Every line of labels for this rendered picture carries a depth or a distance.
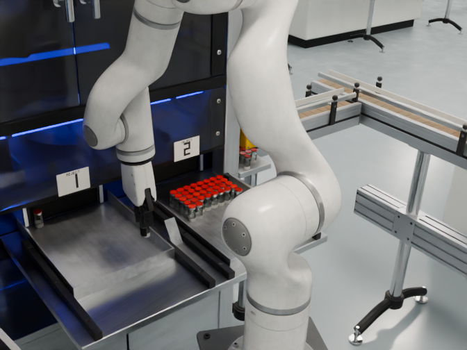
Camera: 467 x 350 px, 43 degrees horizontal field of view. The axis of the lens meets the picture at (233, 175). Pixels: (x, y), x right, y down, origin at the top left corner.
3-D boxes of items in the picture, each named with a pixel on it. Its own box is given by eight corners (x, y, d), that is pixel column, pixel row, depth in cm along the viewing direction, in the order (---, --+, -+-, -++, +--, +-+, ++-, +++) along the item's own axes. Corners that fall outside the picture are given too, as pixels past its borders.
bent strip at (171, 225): (164, 239, 153) (163, 220, 150) (174, 235, 154) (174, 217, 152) (195, 267, 143) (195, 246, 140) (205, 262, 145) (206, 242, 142)
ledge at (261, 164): (213, 162, 196) (213, 157, 195) (244, 152, 203) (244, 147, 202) (240, 178, 187) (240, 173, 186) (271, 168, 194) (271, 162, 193)
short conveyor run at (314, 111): (220, 173, 194) (222, 128, 186) (193, 155, 204) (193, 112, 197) (362, 126, 231) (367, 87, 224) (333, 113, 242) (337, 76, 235)
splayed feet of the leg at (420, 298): (343, 338, 248) (347, 312, 241) (418, 292, 275) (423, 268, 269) (357, 349, 242) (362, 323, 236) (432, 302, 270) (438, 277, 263)
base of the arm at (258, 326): (334, 395, 113) (347, 321, 104) (238, 413, 108) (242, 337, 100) (300, 326, 129) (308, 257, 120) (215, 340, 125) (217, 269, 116)
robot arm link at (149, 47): (126, 38, 100) (99, 163, 121) (192, 19, 111) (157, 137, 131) (92, 9, 103) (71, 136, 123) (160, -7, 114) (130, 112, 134)
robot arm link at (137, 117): (130, 157, 124) (162, 142, 130) (122, 96, 118) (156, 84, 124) (103, 146, 129) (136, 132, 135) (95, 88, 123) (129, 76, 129)
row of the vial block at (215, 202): (181, 216, 162) (181, 201, 160) (233, 196, 172) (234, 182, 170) (185, 219, 161) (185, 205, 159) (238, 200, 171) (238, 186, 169)
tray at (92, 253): (18, 230, 154) (16, 218, 152) (109, 201, 168) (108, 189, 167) (74, 301, 131) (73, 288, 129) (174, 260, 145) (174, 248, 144)
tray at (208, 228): (155, 210, 165) (154, 198, 164) (229, 184, 180) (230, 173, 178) (229, 271, 142) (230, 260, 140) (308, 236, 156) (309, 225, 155)
